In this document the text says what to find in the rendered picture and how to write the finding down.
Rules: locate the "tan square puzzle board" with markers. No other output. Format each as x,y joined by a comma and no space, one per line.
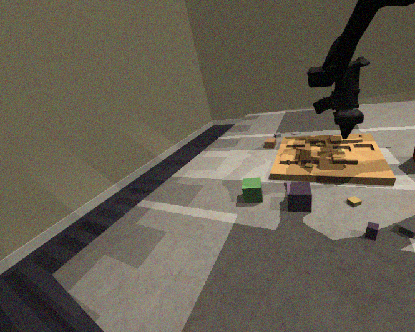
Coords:
361,163

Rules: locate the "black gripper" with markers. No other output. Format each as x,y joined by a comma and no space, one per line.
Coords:
345,116

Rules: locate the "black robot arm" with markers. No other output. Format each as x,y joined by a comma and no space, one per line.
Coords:
338,66

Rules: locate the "green cube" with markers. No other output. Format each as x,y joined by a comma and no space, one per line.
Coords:
252,190

